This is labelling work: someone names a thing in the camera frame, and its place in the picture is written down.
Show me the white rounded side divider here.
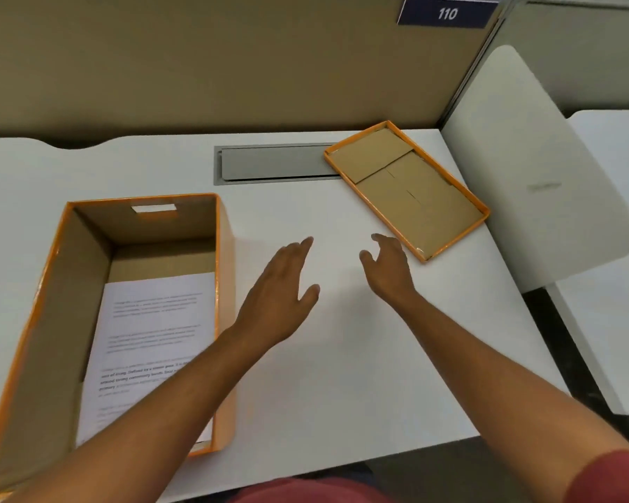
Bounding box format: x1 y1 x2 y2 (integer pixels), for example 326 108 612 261
440 44 629 295

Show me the grey metal partition post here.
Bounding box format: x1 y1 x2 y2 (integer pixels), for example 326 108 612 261
436 4 510 129

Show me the person's right forearm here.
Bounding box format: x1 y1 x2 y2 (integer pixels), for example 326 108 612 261
397 290 629 482

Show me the white neighbouring desk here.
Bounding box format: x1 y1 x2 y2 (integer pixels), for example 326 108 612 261
548 110 629 416

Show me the person's left hand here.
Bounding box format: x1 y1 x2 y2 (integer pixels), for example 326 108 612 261
234 236 321 357

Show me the orange cardboard box lid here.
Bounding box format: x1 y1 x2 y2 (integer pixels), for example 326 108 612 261
323 120 491 264

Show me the person's left forearm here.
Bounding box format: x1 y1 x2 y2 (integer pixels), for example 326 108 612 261
2 326 269 503

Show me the printed white paper sheet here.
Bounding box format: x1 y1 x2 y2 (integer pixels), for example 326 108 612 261
76 272 217 449

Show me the person's right hand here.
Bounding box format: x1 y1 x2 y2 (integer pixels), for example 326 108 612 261
359 233 420 306

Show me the open orange cardboard box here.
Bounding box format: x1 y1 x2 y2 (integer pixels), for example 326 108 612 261
0 192 237 503

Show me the light grey partition panel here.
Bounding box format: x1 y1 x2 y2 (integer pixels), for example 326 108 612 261
495 0 629 117

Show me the grey desk cable cover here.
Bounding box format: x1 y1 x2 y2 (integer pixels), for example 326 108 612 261
213 143 348 187

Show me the blue number sign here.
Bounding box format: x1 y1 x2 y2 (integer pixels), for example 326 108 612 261
397 0 500 30

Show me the beige partition panel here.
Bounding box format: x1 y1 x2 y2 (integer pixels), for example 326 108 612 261
0 0 504 150

